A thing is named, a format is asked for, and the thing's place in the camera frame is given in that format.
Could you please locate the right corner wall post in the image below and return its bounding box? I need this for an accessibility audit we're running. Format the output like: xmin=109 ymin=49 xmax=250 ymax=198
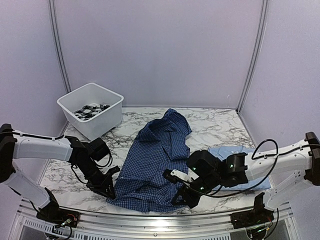
xmin=236 ymin=0 xmax=270 ymax=114

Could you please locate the black white checked shirt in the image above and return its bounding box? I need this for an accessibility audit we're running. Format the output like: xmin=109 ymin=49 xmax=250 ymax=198
xmin=73 ymin=103 xmax=110 ymax=121

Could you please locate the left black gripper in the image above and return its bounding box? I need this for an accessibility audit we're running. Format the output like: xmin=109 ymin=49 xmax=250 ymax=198
xmin=76 ymin=159 xmax=116 ymax=199

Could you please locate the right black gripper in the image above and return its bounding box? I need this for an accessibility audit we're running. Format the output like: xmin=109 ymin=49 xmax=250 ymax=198
xmin=171 ymin=172 xmax=220 ymax=210

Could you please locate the light blue folded shirt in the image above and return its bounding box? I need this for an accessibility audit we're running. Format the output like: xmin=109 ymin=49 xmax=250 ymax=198
xmin=208 ymin=145 xmax=270 ymax=192

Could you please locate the white plastic bin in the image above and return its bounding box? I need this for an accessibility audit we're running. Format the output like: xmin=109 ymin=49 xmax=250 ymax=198
xmin=56 ymin=83 xmax=124 ymax=141

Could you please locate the aluminium front frame rail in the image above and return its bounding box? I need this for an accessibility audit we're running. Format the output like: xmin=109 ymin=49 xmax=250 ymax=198
xmin=8 ymin=199 xmax=301 ymax=240

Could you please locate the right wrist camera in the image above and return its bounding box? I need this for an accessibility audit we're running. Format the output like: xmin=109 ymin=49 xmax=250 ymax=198
xmin=162 ymin=169 xmax=193 ymax=184

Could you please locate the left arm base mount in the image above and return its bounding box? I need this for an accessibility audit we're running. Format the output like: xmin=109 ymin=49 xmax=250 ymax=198
xmin=36 ymin=200 xmax=80 ymax=228

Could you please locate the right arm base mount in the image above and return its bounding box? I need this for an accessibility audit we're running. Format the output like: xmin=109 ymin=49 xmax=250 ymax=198
xmin=230 ymin=192 xmax=274 ymax=229

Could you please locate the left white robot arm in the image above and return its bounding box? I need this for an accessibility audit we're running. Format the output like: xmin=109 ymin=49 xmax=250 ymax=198
xmin=0 ymin=123 xmax=120 ymax=223

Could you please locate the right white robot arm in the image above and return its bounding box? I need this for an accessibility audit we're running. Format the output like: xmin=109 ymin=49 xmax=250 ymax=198
xmin=163 ymin=131 xmax=320 ymax=224

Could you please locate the dark blue checked shirt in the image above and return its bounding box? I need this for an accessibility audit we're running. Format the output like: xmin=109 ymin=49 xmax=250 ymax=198
xmin=106 ymin=108 xmax=192 ymax=213

